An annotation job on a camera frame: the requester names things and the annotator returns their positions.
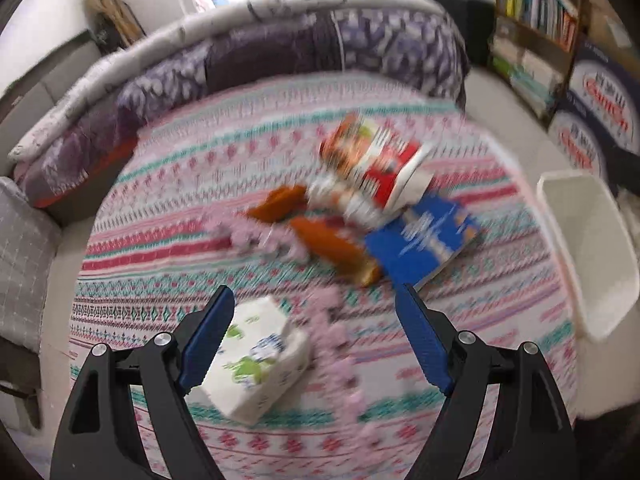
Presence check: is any grey bed headboard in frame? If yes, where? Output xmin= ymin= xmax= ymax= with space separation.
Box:
xmin=0 ymin=30 xmax=101 ymax=126

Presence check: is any white cartoon print quilt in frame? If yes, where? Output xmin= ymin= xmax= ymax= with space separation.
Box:
xmin=7 ymin=0 xmax=451 ymax=161

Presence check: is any purple patterned quilt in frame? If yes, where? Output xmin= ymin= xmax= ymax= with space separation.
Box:
xmin=12 ymin=7 xmax=471 ymax=208

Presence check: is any small orange snack packet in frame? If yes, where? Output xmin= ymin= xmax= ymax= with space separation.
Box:
xmin=247 ymin=185 xmax=308 ymax=223

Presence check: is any blue book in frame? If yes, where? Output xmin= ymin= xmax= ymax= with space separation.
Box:
xmin=364 ymin=195 xmax=483 ymax=291

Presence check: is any red and white snack bag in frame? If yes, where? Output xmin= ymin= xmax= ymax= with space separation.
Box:
xmin=307 ymin=112 xmax=436 ymax=226

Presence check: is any pink fuzzy yarn strip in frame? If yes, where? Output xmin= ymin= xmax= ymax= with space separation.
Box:
xmin=205 ymin=210 xmax=386 ymax=453

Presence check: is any white plastic waste bin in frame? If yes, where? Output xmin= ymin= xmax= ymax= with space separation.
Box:
xmin=536 ymin=170 xmax=640 ymax=343

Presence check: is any white tissue pack green print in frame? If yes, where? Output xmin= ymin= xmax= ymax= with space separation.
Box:
xmin=192 ymin=295 xmax=312 ymax=423

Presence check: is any grey checked cushion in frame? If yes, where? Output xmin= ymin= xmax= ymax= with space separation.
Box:
xmin=0 ymin=177 xmax=63 ymax=356

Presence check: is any wooden bookshelf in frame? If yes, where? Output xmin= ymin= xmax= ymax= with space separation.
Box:
xmin=487 ymin=0 xmax=588 ymax=126

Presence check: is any striped patterned cloth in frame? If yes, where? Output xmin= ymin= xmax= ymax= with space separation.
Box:
xmin=67 ymin=72 xmax=581 ymax=480

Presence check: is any dark cabinet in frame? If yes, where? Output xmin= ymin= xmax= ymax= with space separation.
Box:
xmin=450 ymin=0 xmax=496 ymax=66

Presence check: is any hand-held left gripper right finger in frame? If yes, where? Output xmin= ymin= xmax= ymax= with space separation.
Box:
xmin=395 ymin=282 xmax=578 ymax=480

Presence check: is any orange cloth item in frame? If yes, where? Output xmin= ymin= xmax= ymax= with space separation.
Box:
xmin=290 ymin=217 xmax=382 ymax=287

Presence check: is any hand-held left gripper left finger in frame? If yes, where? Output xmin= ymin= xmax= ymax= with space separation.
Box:
xmin=49 ymin=285 xmax=236 ymax=480

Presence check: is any plaid scarf on rack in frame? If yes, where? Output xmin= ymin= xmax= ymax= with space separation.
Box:
xmin=85 ymin=0 xmax=146 ymax=51

